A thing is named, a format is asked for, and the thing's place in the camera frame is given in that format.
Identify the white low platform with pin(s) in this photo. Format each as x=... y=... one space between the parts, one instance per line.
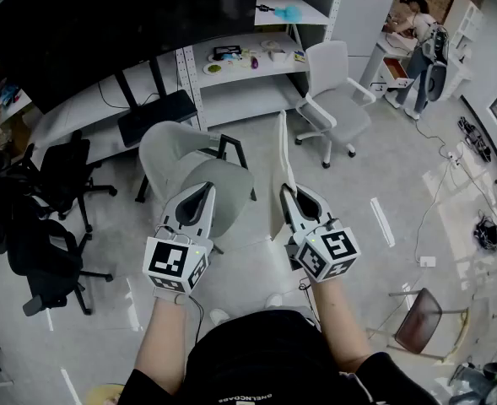
x=88 y=114

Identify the white metal shelving rack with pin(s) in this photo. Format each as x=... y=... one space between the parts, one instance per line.
x=239 y=84

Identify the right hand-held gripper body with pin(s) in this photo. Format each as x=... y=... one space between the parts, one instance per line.
x=332 y=251

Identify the white office chair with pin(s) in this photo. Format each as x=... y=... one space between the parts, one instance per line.
x=336 y=112

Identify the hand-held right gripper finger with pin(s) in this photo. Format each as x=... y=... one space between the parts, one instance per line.
x=293 y=213
x=330 y=213

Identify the purple toy eggplant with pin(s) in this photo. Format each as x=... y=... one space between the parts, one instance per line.
x=255 y=63

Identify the blue cloth toy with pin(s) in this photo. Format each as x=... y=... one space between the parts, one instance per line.
x=289 y=13

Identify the small white box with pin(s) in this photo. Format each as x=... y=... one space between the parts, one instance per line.
x=278 y=55

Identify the beige wristband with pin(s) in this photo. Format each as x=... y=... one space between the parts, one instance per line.
x=170 y=297

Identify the black tray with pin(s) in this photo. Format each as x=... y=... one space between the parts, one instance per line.
x=227 y=52

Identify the white shelf unit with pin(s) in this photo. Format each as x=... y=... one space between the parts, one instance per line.
x=463 y=23

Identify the person's left forearm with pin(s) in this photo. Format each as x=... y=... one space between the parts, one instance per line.
x=163 y=344

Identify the grey chair with black legs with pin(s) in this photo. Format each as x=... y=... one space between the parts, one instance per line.
x=168 y=150

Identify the person's right forearm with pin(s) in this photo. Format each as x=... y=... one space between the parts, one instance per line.
x=336 y=323

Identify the person's black t-shirt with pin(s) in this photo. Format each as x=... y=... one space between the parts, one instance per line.
x=273 y=361

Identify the black television stand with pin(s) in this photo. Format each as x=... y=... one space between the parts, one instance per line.
x=155 y=116

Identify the person's white shoe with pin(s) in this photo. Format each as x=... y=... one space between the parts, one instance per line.
x=218 y=316
x=273 y=301

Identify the black floor equipment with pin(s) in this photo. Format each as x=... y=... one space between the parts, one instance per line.
x=476 y=139

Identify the white power strip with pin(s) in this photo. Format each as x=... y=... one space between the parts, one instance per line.
x=454 y=158

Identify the white cabinet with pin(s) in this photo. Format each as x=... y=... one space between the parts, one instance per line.
x=366 y=19

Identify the brown seat metal stool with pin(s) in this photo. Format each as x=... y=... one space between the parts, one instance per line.
x=421 y=321

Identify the white plate with green food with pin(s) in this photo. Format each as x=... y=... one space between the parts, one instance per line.
x=213 y=69

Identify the large black television screen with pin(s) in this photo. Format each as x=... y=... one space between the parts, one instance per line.
x=104 y=28

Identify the white power adapter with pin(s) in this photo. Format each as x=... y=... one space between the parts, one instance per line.
x=427 y=261

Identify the yellow and blue packet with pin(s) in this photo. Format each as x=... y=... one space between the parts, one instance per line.
x=300 y=56

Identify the white desk with drawer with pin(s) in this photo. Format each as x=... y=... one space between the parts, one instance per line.
x=383 y=53

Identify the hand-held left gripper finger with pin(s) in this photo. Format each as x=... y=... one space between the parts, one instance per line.
x=168 y=217
x=209 y=217

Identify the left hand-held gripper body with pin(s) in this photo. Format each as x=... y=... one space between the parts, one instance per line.
x=168 y=260

